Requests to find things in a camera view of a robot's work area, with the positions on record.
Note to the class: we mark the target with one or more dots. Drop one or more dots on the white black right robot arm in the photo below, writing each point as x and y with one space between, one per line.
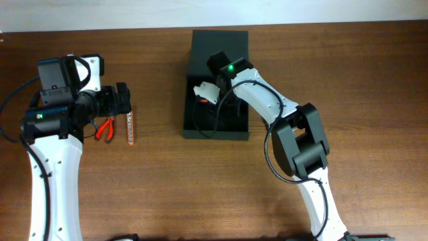
295 146

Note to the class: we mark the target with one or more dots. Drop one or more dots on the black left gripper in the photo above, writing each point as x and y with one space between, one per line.
115 106

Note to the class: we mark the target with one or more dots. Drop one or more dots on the black gift box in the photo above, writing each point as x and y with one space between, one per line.
210 51

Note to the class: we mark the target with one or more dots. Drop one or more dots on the red handled cutting pliers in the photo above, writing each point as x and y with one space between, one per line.
105 129

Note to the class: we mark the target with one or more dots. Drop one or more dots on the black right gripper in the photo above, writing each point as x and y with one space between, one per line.
225 114

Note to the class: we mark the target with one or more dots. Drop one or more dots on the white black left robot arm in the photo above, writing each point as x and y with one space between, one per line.
53 136

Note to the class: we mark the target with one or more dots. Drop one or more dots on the orange screwdriver bit holder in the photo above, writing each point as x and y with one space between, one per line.
130 129

